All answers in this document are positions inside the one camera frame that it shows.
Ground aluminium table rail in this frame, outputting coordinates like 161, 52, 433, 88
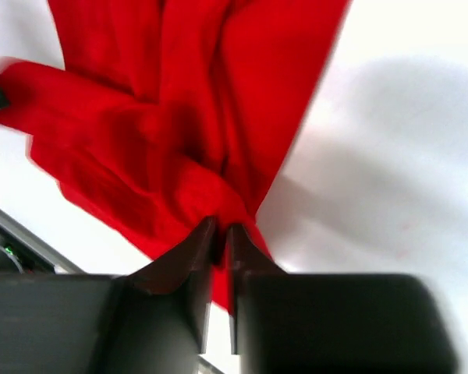
0, 210, 83, 273

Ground red t shirt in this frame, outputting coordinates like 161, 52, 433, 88
0, 0, 352, 316

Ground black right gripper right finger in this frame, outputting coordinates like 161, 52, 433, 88
228, 224, 459, 373

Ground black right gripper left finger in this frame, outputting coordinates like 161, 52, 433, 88
101, 217, 217, 373

